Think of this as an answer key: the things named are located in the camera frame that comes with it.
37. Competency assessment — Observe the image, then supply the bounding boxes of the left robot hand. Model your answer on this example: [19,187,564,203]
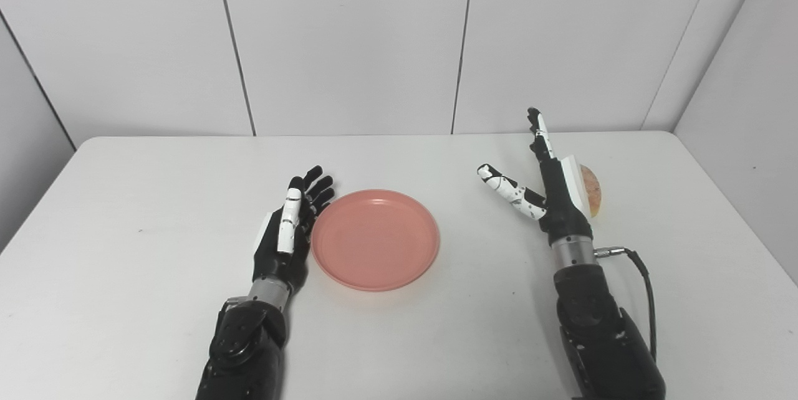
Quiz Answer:
[251,165,335,294]

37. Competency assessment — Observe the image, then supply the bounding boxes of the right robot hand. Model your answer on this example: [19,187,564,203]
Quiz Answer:
[477,107,594,246]

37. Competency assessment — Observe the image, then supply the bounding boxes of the golden bread roll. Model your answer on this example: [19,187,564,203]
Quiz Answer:
[579,164,602,219]

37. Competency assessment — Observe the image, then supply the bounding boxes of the pink plate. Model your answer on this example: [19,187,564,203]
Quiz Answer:
[312,189,441,292]

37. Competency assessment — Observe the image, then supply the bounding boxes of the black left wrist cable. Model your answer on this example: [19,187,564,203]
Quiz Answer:
[215,297,250,332]

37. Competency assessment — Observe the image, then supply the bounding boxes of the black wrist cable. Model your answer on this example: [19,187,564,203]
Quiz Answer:
[215,297,250,332]
[594,246,658,363]

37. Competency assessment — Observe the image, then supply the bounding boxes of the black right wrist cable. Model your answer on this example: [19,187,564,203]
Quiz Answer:
[594,246,658,363]

